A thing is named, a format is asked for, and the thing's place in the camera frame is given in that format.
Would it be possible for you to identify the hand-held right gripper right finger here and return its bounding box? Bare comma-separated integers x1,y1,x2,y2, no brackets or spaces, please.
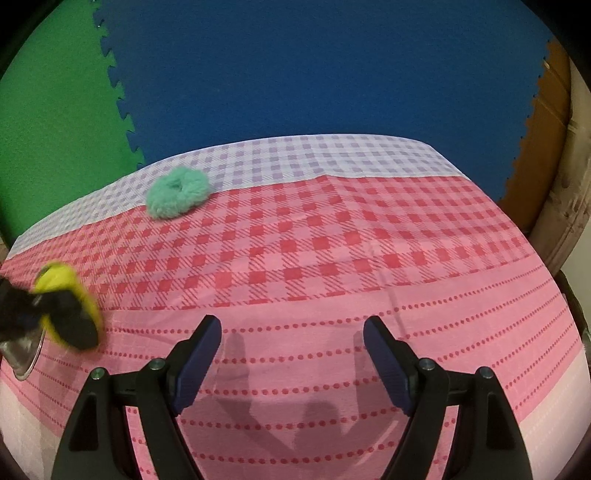
363,316,527,480

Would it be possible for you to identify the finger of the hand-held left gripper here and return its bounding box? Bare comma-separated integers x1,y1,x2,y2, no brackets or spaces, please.
0,277,101,350

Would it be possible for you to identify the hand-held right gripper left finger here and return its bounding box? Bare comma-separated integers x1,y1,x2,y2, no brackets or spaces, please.
50,315,222,480

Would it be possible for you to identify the yellow scrunchie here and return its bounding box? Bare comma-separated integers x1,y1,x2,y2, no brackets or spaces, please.
32,262,100,344

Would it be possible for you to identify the clear glass lid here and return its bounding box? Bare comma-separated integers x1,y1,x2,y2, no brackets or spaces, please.
0,323,45,381

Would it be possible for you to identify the pink checked tablecloth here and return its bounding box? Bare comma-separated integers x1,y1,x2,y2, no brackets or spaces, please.
0,134,583,480

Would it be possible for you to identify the teal fluffy scrunchie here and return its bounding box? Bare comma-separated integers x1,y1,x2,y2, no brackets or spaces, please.
146,167,211,219

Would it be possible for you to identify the green foam mat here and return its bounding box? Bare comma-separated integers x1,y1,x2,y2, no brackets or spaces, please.
0,0,146,250

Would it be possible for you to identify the brown foam mat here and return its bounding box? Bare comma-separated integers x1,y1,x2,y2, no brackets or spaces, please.
499,39,573,232

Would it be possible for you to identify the blue foam mat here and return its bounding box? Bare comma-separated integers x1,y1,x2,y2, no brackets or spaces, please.
92,0,561,204

